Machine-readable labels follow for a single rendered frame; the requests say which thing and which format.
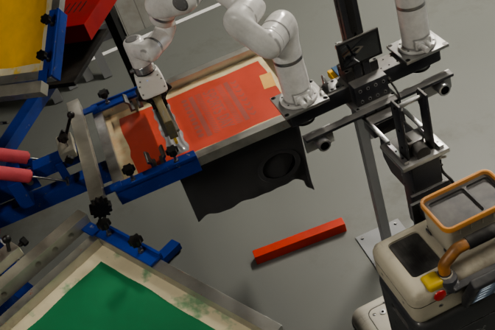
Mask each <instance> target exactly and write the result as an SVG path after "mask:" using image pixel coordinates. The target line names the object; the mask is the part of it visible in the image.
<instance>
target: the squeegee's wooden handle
mask: <svg viewBox="0 0 495 330"><path fill-rule="evenodd" d="M153 100H154V103H155V105H156V108H157V109H158V112H159V114H160V116H161V119H162V121H163V123H164V126H165V128H166V131H167V132H168V134H169V137H170V139H174V138H177V137H178V133H177V131H176V129H175V126H174V124H173V122H172V119H171V117H170V115H169V113H168V111H167V109H166V106H165V104H164V102H163V100H162V98H161V95H160V94H159V95H157V96H154V97H153Z"/></svg>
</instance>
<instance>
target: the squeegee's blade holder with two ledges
mask: <svg viewBox="0 0 495 330"><path fill-rule="evenodd" d="M166 106H167V111H168V113H169V115H170V117H171V119H172V122H173V124H174V126H175V129H176V131H177V132H179V131H180V129H179V127H178V125H177V122H176V121H175V118H174V116H173V115H172V112H171V110H170V108H169V106H168V104H167V105H166ZM154 111H155V114H156V116H157V118H158V121H159V123H160V125H161V128H162V130H163V132H164V135H165V136H166V137H167V136H169V134H168V132H167V131H166V128H165V126H164V123H163V121H162V119H161V116H160V114H159V112H156V110H154Z"/></svg>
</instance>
